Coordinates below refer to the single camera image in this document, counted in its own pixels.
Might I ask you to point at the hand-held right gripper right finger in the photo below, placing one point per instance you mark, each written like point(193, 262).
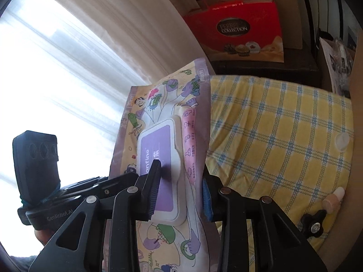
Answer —
point(208, 204)

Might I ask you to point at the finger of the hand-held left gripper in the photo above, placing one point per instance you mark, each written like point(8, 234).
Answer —
point(90, 182)
point(113, 185)

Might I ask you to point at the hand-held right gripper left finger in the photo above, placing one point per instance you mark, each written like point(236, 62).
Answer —
point(151, 195)

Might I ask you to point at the wet wipes pack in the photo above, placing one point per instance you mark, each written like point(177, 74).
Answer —
point(170, 104)

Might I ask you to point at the black star knob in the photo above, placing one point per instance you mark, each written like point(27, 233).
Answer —
point(313, 223)

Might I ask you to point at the beige nail polish bottle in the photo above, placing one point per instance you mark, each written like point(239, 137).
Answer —
point(333, 199)

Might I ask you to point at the white bottle cap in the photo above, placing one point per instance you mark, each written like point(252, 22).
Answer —
point(342, 142)

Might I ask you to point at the person's left hand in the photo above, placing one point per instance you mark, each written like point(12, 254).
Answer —
point(43, 235)

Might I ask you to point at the yellow plaid tablecloth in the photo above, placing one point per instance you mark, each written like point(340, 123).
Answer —
point(269, 147)

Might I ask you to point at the white sheer curtain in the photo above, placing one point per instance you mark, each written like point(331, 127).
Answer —
point(71, 62)

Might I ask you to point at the red chocolate gift bag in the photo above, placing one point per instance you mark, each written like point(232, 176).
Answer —
point(235, 31)

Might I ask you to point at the clear plastic bag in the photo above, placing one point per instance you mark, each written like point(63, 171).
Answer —
point(339, 59)

